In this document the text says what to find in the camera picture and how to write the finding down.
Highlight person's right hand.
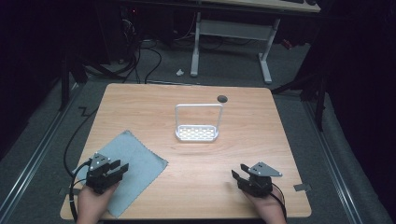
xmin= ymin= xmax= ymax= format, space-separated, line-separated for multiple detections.
xmin=243 ymin=189 xmax=288 ymax=224

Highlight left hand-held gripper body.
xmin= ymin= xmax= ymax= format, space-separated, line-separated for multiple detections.
xmin=85 ymin=152 xmax=124 ymax=195

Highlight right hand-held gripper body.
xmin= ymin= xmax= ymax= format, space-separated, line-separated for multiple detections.
xmin=237 ymin=161 xmax=283 ymax=198

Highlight grey-blue cloth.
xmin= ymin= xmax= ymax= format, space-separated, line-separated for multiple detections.
xmin=74 ymin=130 xmax=169 ymax=218

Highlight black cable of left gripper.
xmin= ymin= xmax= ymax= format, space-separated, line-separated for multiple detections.
xmin=63 ymin=106 xmax=100 ymax=222

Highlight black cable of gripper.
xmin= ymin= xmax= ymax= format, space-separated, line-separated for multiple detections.
xmin=63 ymin=106 xmax=100 ymax=222
xmin=269 ymin=182 xmax=288 ymax=220

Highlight white rack with handle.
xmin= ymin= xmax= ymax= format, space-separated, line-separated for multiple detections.
xmin=174 ymin=103 xmax=224 ymax=143

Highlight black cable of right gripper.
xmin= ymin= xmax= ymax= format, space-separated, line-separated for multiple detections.
xmin=269 ymin=182 xmax=288 ymax=220

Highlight white-framed desk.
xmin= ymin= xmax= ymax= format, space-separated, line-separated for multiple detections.
xmin=190 ymin=0 xmax=321 ymax=85

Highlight black stand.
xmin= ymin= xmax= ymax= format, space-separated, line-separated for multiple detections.
xmin=271 ymin=62 xmax=328 ymax=133
xmin=58 ymin=46 xmax=89 ymax=112

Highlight metal floor rail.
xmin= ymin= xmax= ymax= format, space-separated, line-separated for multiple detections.
xmin=303 ymin=101 xmax=364 ymax=224
xmin=0 ymin=83 xmax=82 ymax=216

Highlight black floor cables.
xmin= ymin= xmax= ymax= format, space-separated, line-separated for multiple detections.
xmin=83 ymin=18 xmax=200 ymax=84

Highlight person's left hand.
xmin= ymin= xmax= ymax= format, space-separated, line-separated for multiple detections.
xmin=76 ymin=182 xmax=120 ymax=224

